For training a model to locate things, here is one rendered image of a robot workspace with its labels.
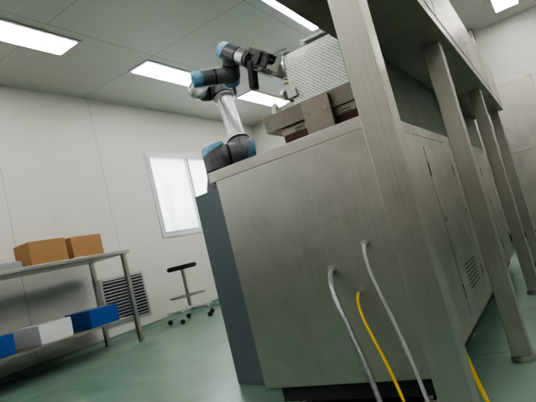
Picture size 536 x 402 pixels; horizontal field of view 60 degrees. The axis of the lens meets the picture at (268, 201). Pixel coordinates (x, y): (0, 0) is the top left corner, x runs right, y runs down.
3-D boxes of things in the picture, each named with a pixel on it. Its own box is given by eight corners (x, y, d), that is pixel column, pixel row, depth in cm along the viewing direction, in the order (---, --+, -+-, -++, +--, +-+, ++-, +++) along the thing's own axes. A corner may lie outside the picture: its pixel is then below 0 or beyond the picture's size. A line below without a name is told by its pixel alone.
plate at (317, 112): (311, 135, 157) (302, 104, 158) (337, 124, 152) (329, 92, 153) (307, 134, 155) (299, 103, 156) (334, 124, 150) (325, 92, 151)
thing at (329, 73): (299, 122, 182) (288, 77, 184) (354, 100, 170) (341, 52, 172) (298, 122, 181) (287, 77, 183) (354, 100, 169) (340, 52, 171)
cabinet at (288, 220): (431, 280, 378) (403, 178, 387) (518, 266, 345) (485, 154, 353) (270, 417, 164) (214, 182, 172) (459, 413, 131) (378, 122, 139)
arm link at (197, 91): (183, 84, 249) (189, 65, 202) (202, 80, 252) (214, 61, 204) (187, 105, 251) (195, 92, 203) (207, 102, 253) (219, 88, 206)
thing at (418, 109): (478, 151, 355) (468, 121, 357) (482, 149, 353) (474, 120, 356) (388, 123, 165) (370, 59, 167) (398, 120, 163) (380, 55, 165)
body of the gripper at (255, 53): (269, 53, 189) (246, 45, 194) (262, 73, 191) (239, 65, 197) (277, 57, 195) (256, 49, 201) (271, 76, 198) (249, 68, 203)
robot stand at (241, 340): (238, 384, 217) (194, 197, 226) (268, 368, 231) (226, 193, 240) (266, 385, 203) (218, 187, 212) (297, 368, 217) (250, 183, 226)
